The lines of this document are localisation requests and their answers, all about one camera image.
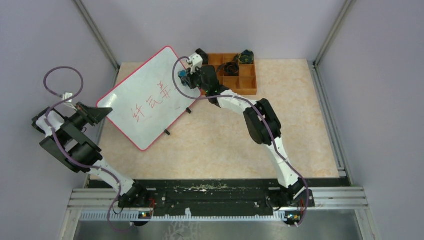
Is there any aluminium left corner post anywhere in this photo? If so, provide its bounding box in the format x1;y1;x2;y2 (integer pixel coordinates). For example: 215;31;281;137
72;0;121;71

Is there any aluminium right corner post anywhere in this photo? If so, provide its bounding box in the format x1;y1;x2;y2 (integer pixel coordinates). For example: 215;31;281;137
313;0;357;68

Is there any dark patterned long cloth strip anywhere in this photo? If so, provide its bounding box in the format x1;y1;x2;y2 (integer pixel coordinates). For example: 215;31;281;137
215;54;240;77

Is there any black rolled cloth left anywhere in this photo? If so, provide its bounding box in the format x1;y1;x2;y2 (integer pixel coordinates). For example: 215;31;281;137
195;48;209;65

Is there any orange wooden compartment tray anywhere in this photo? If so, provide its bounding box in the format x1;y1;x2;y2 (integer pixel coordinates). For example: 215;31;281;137
208;53;258;96

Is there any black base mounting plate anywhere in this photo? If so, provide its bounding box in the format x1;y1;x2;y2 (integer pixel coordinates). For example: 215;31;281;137
86;178;316;219

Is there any aluminium front frame rail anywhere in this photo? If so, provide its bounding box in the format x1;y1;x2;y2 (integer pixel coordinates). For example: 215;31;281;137
66;187;369;223

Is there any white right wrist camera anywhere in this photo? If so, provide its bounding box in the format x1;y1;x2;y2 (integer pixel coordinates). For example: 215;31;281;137
186;53;203;75

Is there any aluminium corner post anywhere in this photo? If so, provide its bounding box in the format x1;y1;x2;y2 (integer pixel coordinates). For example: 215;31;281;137
72;0;121;71
313;0;357;68

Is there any dark rolled cloth right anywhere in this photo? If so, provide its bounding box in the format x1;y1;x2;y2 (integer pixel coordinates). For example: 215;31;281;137
238;49;255;65

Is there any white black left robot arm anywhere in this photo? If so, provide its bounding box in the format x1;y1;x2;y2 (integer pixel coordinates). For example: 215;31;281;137
31;102;150;209

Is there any blue eraser sponge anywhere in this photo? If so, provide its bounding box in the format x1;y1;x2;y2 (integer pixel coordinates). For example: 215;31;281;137
178;70;187;79

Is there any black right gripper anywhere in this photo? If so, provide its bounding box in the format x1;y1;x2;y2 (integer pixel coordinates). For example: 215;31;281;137
183;65;210;93

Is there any white whiteboard with red rim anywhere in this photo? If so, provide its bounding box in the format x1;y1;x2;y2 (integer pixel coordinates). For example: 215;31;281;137
96;46;201;151

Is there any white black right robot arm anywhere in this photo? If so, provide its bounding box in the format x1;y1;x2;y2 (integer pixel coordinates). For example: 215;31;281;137
177;66;311;213

